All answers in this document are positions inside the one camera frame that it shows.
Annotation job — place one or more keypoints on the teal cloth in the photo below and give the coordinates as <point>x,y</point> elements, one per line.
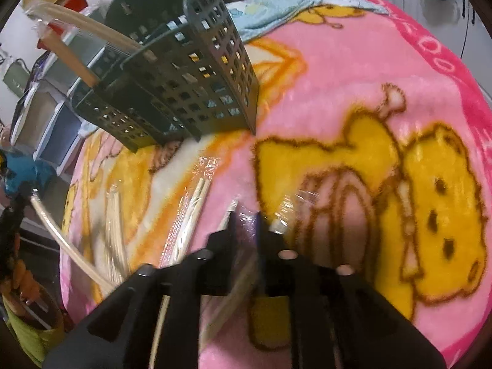
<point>27,173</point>

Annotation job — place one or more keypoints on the pink printed blanket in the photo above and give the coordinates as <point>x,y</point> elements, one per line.
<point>346,65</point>

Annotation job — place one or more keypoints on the white kitchen cabinets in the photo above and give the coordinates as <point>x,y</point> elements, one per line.
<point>434,23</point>

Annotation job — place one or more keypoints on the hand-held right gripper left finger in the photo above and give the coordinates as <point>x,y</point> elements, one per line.
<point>223,261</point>

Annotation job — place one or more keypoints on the light blue towel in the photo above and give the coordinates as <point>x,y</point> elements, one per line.
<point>276,11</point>

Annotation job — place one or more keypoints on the low plastic drawer unit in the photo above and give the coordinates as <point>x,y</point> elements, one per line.
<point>57,134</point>

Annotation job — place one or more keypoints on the wooden chopsticks pair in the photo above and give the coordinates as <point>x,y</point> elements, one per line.
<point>96,27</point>
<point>73,59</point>
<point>61,238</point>
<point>278,225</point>
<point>226,219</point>
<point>194,207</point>
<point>117,230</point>

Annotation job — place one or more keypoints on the green plastic utensil basket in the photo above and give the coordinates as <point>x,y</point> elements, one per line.
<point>184,84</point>

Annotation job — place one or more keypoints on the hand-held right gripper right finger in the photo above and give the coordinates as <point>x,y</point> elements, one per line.
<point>275,265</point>

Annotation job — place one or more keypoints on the person's left hand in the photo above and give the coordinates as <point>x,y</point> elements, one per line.
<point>25,280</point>

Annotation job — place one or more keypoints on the yellow green cloth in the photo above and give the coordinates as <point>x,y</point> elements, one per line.
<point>27,338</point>

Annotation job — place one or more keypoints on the green hanging bag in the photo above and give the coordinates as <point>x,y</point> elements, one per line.
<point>15,78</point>

